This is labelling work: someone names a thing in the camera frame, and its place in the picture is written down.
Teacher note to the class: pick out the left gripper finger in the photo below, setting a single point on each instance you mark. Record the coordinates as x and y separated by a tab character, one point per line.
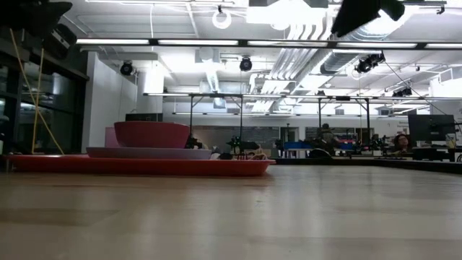
61	41
29	12

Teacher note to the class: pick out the black ceiling spotlight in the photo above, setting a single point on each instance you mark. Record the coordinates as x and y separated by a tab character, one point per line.
245	64
126	68

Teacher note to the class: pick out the black aluminium table frame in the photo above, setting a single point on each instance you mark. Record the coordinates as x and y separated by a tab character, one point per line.
415	165

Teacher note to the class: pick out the lavender plastic plate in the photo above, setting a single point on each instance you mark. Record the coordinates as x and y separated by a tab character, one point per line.
151	153

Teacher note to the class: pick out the black computer monitor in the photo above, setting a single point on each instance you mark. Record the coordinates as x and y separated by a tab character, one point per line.
431	127
143	117

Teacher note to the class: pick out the pink plastic mug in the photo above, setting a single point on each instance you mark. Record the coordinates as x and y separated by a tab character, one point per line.
109	137

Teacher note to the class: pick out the dark pink plastic bowl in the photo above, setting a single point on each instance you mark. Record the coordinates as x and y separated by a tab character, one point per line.
151	135

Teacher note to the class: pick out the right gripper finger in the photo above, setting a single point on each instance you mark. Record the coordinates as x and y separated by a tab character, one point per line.
355	16
394	9

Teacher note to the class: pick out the black background rig frame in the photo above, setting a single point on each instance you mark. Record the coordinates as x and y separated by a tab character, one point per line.
241	115
320	112

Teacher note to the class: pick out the red plastic tray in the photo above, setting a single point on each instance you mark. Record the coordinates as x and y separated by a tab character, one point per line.
144	167

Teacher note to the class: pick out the person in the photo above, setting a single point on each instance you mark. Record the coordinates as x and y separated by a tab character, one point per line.
326	134
401	142

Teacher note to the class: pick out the black overhead light bar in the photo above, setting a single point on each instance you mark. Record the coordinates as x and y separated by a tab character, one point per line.
242	43

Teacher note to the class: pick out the white round pendant lamp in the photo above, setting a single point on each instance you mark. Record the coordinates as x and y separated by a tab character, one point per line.
213	20

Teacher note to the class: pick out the blue storage bins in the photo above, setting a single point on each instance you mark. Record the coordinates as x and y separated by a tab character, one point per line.
294	145

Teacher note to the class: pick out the black ceiling camera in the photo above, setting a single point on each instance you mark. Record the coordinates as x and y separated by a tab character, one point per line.
366	64

